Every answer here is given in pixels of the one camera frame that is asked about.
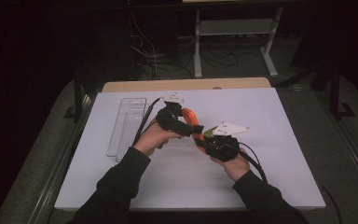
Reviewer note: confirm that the person's left hand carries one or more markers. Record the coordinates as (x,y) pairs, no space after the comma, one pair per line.
(150,140)

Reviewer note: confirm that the black metal stand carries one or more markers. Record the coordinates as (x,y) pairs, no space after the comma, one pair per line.
(335,93)
(78,93)

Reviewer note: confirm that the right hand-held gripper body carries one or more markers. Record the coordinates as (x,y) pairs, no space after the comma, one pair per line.
(223,147)

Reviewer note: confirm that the white table sheet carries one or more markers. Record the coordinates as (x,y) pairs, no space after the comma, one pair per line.
(183,180)

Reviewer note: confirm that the person's right hand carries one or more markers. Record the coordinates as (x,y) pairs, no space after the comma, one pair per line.
(236,168)

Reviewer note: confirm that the orange phone case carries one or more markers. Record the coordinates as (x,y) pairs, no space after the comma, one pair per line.
(188,114)

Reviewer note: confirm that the clear plastic tray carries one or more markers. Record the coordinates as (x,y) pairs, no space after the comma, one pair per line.
(127,124)

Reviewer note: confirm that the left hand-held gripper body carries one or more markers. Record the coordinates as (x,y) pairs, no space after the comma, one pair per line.
(167,116)

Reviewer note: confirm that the white metal stand frame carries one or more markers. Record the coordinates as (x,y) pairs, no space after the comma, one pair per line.
(236,27)

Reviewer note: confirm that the metal floor rail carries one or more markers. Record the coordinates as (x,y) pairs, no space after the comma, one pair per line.
(348,140)
(59,174)

